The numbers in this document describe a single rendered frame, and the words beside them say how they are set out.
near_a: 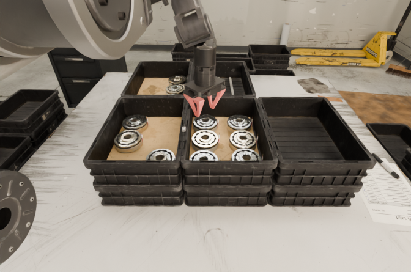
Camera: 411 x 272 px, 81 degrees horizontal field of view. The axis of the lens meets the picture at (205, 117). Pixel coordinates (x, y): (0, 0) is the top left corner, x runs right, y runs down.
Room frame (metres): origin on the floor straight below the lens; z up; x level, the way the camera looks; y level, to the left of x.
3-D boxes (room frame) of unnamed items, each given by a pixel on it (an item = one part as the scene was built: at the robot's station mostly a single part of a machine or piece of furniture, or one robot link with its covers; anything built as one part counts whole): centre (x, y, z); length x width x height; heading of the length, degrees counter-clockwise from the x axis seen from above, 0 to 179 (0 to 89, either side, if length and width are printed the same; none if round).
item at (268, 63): (2.44, -0.66, 0.37); 0.40 x 0.30 x 0.45; 87
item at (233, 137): (0.71, -0.14, 0.86); 0.10 x 0.10 x 0.01
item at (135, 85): (1.11, 0.23, 0.87); 0.40 x 0.30 x 0.11; 0
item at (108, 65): (2.33, 1.15, 0.45); 0.60 x 0.45 x 0.90; 177
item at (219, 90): (0.61, -0.01, 1.10); 0.07 x 0.07 x 0.09; 44
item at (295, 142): (0.71, -0.37, 0.87); 0.40 x 0.30 x 0.11; 0
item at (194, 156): (0.59, 0.01, 0.86); 0.10 x 0.10 x 0.01
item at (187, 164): (0.71, -0.07, 0.92); 0.40 x 0.30 x 0.02; 0
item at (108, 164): (0.71, 0.23, 0.92); 0.40 x 0.30 x 0.02; 0
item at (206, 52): (0.61, 0.00, 1.23); 0.07 x 0.06 x 0.07; 177
